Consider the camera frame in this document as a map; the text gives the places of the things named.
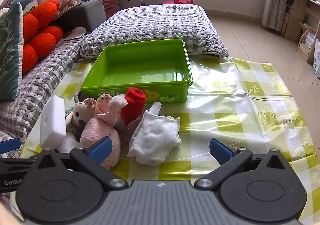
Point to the teal branch print cushion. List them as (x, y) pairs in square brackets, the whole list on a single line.
[(10, 52)]

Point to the beige plush rabbit toy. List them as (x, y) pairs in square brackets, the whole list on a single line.
[(78, 116)]

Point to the yellow checked plastic tablecloth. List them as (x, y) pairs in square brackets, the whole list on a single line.
[(225, 105)]

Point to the grey sofa armrest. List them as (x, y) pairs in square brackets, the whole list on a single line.
[(85, 15)]

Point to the white towel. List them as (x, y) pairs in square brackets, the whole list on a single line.
[(152, 137)]

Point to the orange carrot plush pillow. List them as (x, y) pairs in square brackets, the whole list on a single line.
[(42, 43), (42, 13)]

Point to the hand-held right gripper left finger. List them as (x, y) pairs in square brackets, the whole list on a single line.
[(101, 150)]

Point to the white scalloped paper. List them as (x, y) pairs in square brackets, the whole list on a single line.
[(75, 33)]

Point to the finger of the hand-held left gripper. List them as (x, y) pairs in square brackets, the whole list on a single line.
[(8, 145)]

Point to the green plastic box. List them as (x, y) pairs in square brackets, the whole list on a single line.
[(140, 70)]

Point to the pink basket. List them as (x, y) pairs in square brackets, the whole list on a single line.
[(109, 4)]

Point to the grey knitted cushion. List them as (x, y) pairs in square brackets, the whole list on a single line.
[(155, 22)]

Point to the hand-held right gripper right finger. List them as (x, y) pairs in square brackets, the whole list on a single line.
[(221, 151)]

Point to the wooden bookshelf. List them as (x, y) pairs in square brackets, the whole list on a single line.
[(297, 15)]

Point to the white sponge block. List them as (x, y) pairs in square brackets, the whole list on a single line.
[(52, 120)]

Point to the grey checked quilted sofa cover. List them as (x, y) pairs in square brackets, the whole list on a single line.
[(42, 82)]

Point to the white and green paper bag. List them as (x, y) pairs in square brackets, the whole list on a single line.
[(317, 57)]

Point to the pink plush toy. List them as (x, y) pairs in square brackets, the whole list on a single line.
[(100, 130)]

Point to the white cloth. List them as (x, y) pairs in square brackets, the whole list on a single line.
[(68, 145)]

